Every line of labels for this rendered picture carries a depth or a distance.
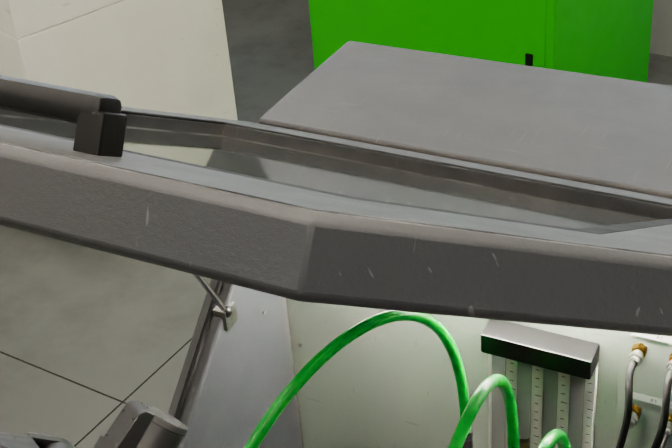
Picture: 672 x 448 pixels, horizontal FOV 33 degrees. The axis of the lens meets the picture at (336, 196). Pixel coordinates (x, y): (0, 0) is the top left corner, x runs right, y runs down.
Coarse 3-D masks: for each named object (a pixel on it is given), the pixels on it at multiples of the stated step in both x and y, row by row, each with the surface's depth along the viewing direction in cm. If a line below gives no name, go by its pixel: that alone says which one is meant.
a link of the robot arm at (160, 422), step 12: (132, 408) 117; (144, 408) 117; (156, 408) 121; (120, 420) 117; (132, 420) 116; (144, 420) 116; (156, 420) 116; (168, 420) 118; (108, 432) 118; (120, 432) 116; (132, 432) 116; (144, 432) 116; (156, 432) 116; (168, 432) 117; (180, 432) 118; (96, 444) 118; (108, 444) 116; (120, 444) 115; (132, 444) 116; (144, 444) 116; (156, 444) 116; (168, 444) 117
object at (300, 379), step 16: (368, 320) 125; (384, 320) 126; (400, 320) 128; (416, 320) 130; (432, 320) 132; (352, 336) 124; (448, 336) 136; (320, 352) 122; (336, 352) 123; (448, 352) 138; (304, 368) 122; (288, 384) 121; (304, 384) 122; (464, 384) 142; (288, 400) 121; (464, 400) 143; (272, 416) 120; (256, 432) 120
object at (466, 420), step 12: (480, 384) 122; (492, 384) 123; (504, 384) 127; (480, 396) 120; (504, 396) 131; (468, 408) 119; (516, 408) 134; (468, 420) 118; (516, 420) 135; (456, 432) 117; (468, 432) 118; (516, 432) 136; (456, 444) 116; (516, 444) 138
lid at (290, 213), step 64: (0, 128) 60; (64, 128) 97; (128, 128) 115; (192, 128) 128; (256, 128) 132; (0, 192) 51; (64, 192) 49; (128, 192) 47; (192, 192) 46; (256, 192) 47; (320, 192) 53; (384, 192) 85; (448, 192) 98; (512, 192) 117; (576, 192) 116; (128, 256) 48; (192, 256) 46; (256, 256) 45; (320, 256) 44; (384, 256) 45; (448, 256) 46; (512, 256) 47; (576, 256) 49; (640, 256) 50; (512, 320) 48; (576, 320) 49; (640, 320) 50
